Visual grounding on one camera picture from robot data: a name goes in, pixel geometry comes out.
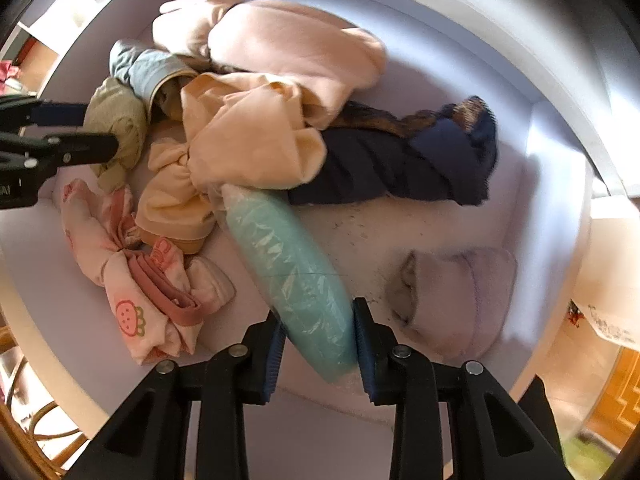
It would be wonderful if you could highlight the red cloth bag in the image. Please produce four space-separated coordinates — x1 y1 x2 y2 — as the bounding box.
0 59 21 96

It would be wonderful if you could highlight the green floor mat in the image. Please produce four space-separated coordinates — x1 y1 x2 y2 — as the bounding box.
560 435 621 480

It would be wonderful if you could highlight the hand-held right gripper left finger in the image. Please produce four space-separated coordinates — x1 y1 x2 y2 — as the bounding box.
62 310 288 480

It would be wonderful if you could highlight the brown patterned cloth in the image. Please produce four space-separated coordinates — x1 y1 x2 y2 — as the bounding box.
330 96 496 141

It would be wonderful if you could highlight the grey blue garment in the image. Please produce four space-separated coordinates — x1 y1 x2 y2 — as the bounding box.
109 39 198 121

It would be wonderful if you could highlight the olive green garment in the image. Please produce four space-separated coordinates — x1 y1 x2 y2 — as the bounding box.
82 77 148 193

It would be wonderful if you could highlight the rattan chair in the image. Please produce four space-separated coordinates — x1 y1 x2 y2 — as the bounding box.
0 325 96 480

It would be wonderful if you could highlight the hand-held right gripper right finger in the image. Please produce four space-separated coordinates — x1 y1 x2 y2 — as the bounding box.
351 297 571 480

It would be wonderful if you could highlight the lilac fleece cloth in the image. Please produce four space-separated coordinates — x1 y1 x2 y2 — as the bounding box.
387 247 518 358

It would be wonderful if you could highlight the light orange garment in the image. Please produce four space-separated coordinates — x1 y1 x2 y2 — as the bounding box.
135 72 328 256

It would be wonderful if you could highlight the carved wooden door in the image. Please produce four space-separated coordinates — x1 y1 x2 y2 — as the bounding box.
585 345 640 451

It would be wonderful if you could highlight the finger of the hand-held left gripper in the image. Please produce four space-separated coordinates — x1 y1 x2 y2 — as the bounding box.
0 132 121 181
0 95 91 133

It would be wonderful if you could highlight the navy garment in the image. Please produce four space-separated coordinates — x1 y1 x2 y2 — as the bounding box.
287 107 498 206

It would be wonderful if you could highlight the teal cloth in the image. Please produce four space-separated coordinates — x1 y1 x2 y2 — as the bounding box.
210 182 361 386

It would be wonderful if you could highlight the pale pink fleece garment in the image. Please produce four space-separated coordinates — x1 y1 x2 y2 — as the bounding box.
152 0 388 131

